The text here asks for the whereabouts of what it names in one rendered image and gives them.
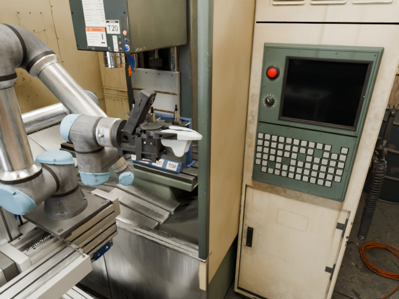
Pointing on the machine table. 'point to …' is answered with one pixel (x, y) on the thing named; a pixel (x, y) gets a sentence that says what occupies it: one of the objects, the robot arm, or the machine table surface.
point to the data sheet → (94, 13)
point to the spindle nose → (114, 60)
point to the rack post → (189, 153)
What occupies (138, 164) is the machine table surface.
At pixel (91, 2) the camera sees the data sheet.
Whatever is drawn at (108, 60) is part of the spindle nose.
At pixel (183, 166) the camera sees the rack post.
